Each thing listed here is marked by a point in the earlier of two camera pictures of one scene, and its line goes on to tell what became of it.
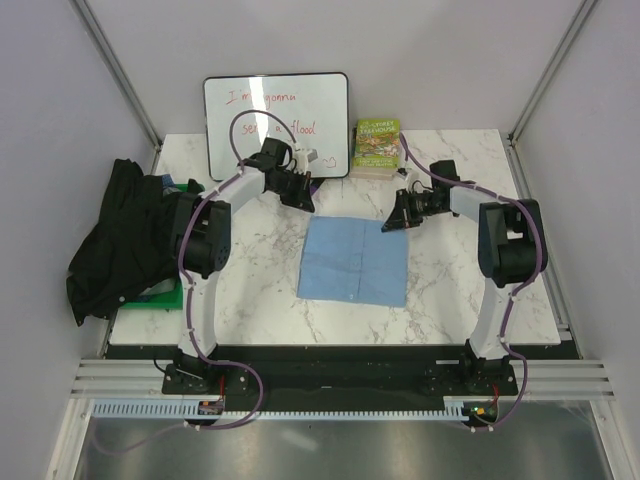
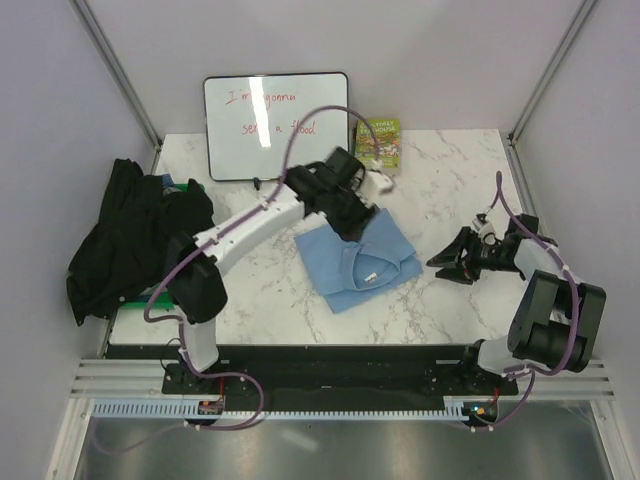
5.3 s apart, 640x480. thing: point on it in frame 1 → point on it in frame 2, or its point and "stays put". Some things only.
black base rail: [300, 369] stays put
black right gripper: [401, 216] → [460, 270]
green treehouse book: [375, 148] stays put
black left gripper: [302, 200] → [351, 231]
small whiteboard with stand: [241, 111] stays put
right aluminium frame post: [534, 99] stays put
